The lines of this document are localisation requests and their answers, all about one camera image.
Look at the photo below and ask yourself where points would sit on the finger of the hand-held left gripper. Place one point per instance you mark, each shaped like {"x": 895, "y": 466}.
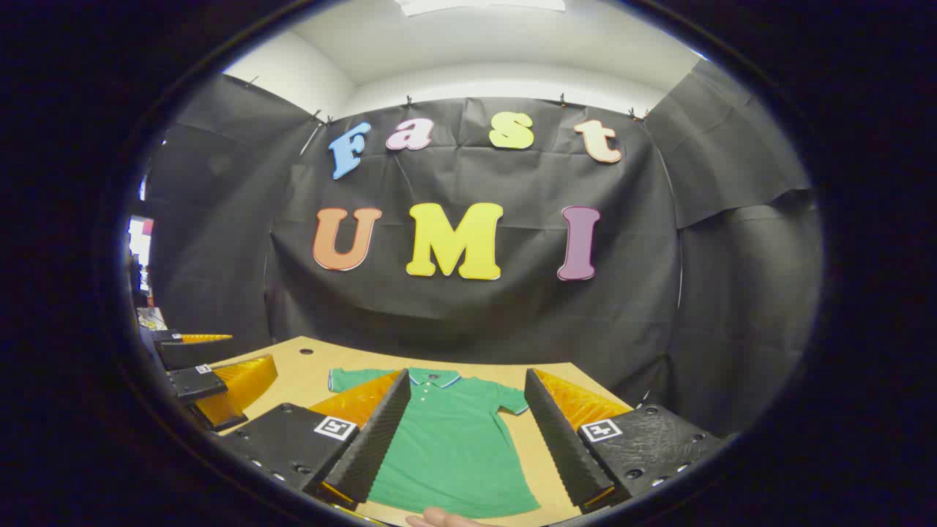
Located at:
{"x": 198, "y": 353}
{"x": 198, "y": 382}

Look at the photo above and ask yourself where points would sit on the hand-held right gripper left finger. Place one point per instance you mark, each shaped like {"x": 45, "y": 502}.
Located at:
{"x": 373, "y": 446}

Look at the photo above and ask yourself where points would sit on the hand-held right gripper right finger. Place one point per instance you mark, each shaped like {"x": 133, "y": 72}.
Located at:
{"x": 560, "y": 446}

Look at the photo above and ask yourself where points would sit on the green T-shirt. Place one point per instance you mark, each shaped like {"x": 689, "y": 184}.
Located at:
{"x": 454, "y": 446}

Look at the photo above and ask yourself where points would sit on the black backdrop cloth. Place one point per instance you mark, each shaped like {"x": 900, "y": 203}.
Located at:
{"x": 476, "y": 315}

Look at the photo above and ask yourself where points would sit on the white ceiling light panel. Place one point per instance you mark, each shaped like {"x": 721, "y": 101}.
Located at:
{"x": 476, "y": 6}

